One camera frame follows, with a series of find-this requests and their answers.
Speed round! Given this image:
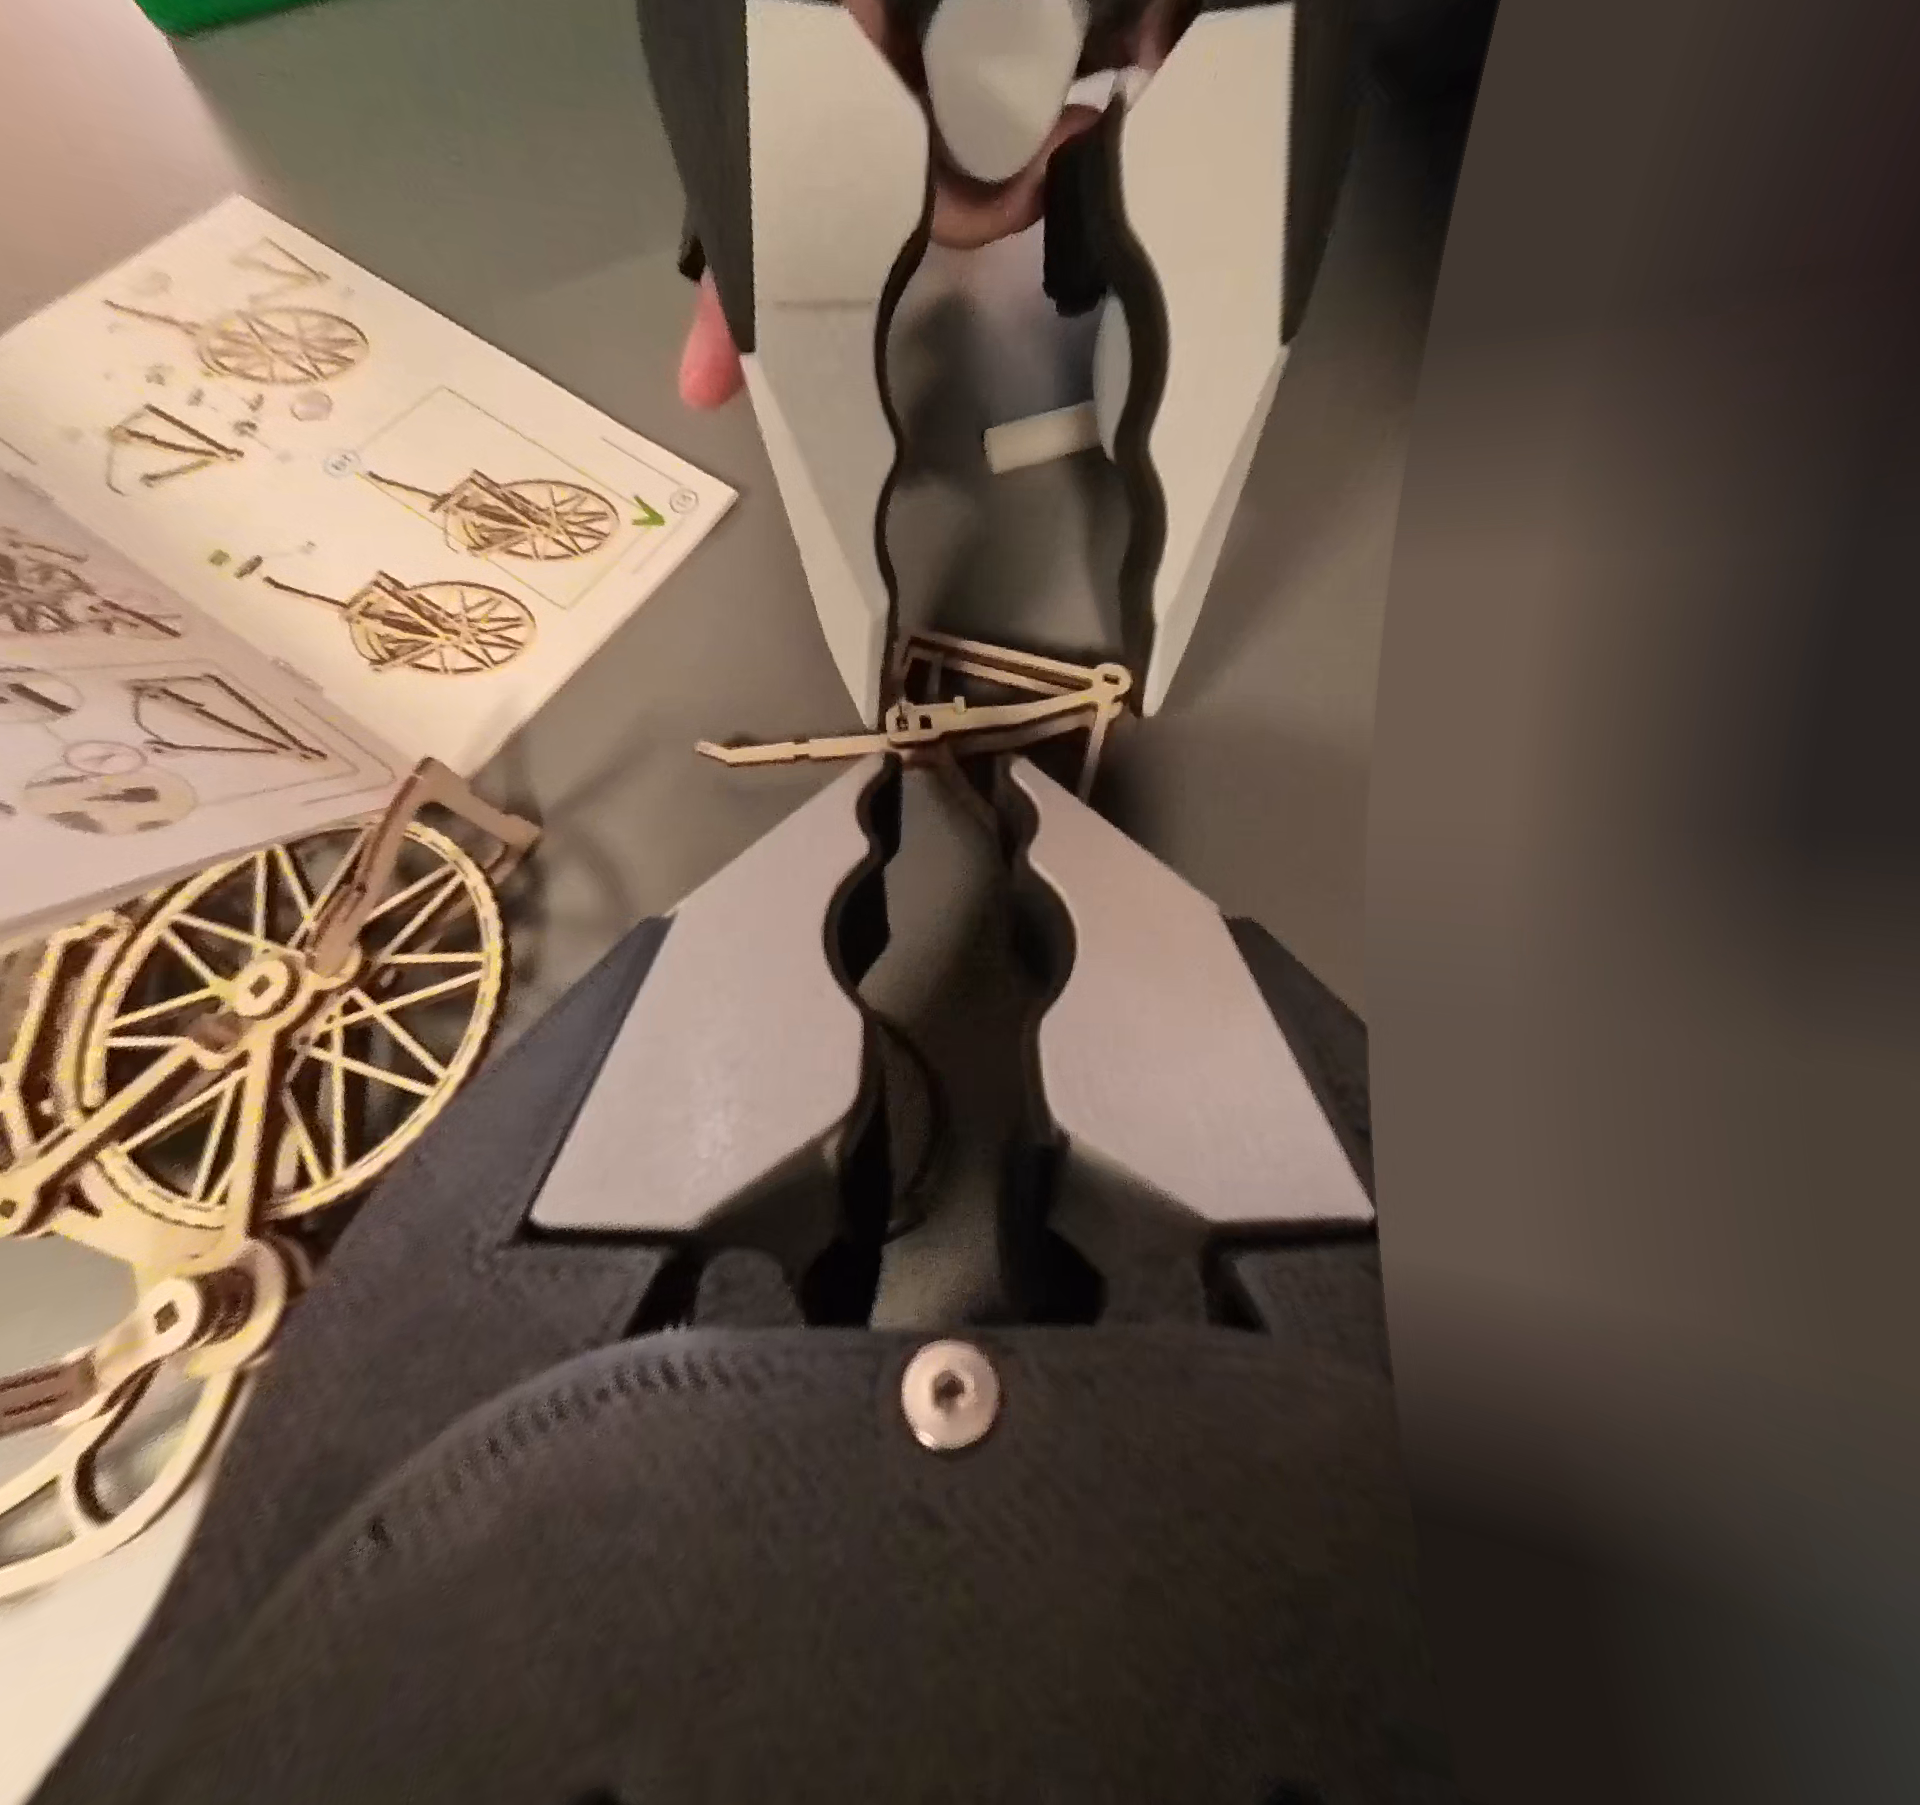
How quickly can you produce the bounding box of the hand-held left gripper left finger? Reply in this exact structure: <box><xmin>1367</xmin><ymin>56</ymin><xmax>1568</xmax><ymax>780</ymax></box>
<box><xmin>533</xmin><ymin>760</ymin><xmax>905</xmax><ymax>1237</ymax></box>

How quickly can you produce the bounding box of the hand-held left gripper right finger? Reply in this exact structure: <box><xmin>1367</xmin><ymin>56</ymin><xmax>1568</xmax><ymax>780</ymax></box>
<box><xmin>1003</xmin><ymin>755</ymin><xmax>1374</xmax><ymax>1230</ymax></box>

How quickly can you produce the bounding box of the person's right hand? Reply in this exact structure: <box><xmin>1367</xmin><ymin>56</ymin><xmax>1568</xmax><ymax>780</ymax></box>
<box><xmin>677</xmin><ymin>0</ymin><xmax>1202</xmax><ymax>413</ymax></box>

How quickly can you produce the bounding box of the small wooden frame part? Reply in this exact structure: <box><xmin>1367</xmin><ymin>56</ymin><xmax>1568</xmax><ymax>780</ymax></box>
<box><xmin>696</xmin><ymin>628</ymin><xmax>1138</xmax><ymax>805</ymax></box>

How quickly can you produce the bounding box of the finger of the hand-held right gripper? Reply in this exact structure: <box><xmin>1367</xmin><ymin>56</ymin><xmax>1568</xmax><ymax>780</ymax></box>
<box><xmin>744</xmin><ymin>0</ymin><xmax>933</xmax><ymax>730</ymax></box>
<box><xmin>981</xmin><ymin>3</ymin><xmax>1296</xmax><ymax>719</ymax></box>

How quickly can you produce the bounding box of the white instruction booklet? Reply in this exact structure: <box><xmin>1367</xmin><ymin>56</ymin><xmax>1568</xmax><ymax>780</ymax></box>
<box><xmin>0</xmin><ymin>196</ymin><xmax>740</xmax><ymax>938</ymax></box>

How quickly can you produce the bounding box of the wooden bicycle model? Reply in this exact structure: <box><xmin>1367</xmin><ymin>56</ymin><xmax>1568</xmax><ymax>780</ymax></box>
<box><xmin>0</xmin><ymin>755</ymin><xmax>543</xmax><ymax>1603</ymax></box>

